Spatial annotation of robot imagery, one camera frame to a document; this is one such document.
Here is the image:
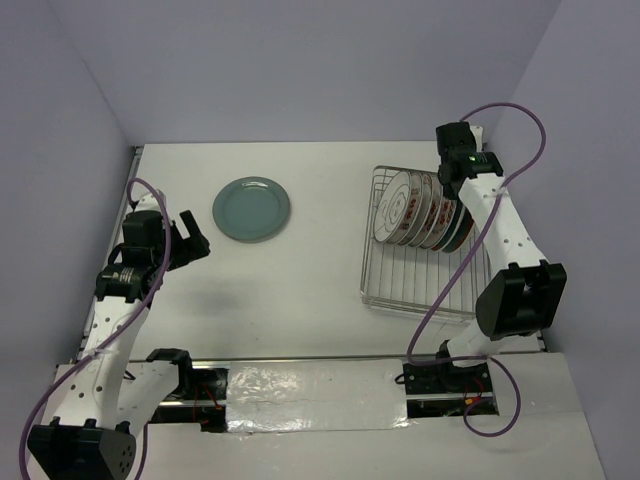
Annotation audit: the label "white plate line drawing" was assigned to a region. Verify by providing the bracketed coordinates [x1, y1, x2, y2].
[373, 171, 411, 242]

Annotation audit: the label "teal green plate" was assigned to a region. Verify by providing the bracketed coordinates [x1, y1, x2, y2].
[212, 177, 291, 243]

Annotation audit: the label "white plate red characters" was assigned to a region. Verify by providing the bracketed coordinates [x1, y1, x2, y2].
[419, 173, 456, 249]

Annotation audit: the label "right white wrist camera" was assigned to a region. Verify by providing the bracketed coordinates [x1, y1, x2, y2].
[469, 124, 484, 151]

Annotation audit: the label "red teal floral plate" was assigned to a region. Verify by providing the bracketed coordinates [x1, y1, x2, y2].
[432, 201, 464, 251]
[443, 207, 474, 254]

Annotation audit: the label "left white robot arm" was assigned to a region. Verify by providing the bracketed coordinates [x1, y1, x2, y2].
[21, 190, 210, 479]

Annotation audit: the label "wire dish rack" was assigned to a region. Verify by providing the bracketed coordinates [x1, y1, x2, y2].
[360, 165, 491, 325]

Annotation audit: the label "silver foil tape sheet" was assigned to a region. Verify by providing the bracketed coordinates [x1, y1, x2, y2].
[225, 359, 410, 434]

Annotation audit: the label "black metal base rail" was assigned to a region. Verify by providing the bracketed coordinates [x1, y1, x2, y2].
[151, 358, 493, 434]

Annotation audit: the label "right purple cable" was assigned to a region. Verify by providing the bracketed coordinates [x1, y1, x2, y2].
[405, 102, 547, 437]

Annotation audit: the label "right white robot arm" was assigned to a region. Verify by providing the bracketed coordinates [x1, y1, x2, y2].
[423, 121, 567, 391]

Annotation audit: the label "green rim lettered plate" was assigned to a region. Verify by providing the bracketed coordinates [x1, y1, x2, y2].
[399, 172, 433, 246]

